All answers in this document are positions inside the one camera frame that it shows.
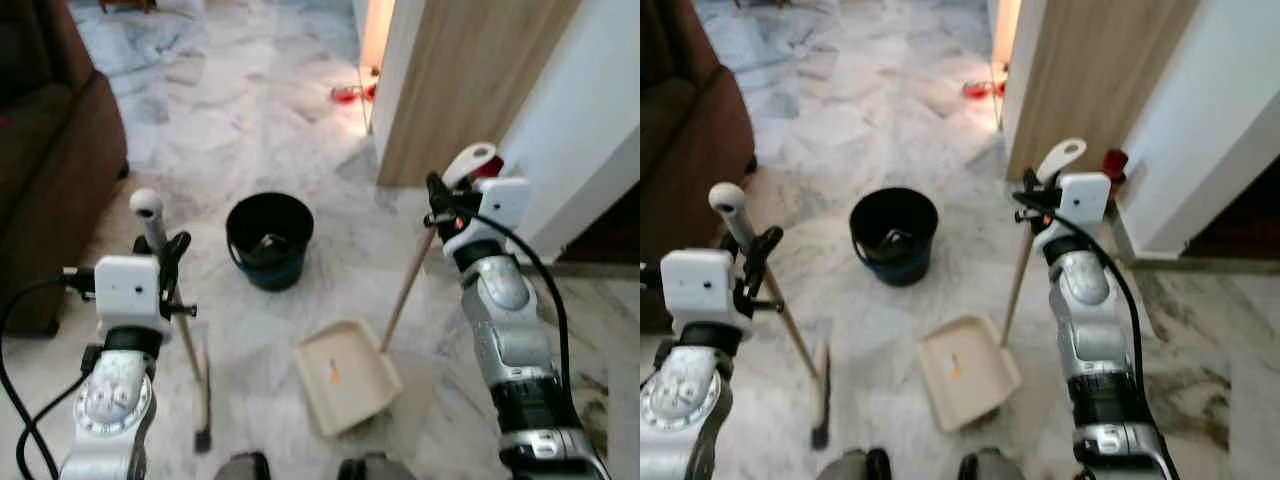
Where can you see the light wooden cabinet panel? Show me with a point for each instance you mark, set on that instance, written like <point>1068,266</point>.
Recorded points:
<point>470,80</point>
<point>1090,80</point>

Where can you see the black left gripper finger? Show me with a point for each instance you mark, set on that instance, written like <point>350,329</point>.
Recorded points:
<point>765,245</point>
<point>175,248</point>
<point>142,245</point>

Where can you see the wooden broom with white grip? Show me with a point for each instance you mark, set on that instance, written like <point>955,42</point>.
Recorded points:
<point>820,390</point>
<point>200,380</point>

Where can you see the black plastic bucket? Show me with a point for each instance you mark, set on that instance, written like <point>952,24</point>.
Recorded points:
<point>893,260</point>
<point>268,265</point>

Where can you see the red bowl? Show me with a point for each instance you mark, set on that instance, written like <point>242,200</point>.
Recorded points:
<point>978,90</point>
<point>345,95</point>

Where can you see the grey right robot foot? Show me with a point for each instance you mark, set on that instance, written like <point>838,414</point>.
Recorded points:
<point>990,468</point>
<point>370,468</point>

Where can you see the brown sofa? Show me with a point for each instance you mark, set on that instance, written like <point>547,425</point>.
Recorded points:
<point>690,140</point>
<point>50,150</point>

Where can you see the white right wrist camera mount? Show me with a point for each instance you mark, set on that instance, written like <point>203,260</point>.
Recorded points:
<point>1085,200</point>
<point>505,205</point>

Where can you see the grey robot foot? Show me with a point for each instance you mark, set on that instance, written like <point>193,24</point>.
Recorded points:
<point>245,468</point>
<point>370,468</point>
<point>990,468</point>
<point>862,468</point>

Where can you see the grey left robot foot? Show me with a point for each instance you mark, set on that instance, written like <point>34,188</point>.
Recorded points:
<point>245,468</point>
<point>862,468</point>

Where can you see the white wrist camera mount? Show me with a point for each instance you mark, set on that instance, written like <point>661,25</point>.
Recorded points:
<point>505,205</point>
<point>1085,200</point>
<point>700,285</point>
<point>128,290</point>

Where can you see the small red object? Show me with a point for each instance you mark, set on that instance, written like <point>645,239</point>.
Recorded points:
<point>1113,162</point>
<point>492,168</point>

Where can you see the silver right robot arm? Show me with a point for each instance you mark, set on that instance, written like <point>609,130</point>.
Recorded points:
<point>1095,320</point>
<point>510,320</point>

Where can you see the dark wooden stairs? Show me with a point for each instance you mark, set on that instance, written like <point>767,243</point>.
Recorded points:
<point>610,235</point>
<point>1240,225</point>

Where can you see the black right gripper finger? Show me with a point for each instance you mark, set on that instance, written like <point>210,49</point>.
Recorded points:
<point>435,183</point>
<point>1025,178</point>

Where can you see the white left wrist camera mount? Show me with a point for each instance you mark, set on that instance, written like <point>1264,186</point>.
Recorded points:
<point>700,285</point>
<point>128,290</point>

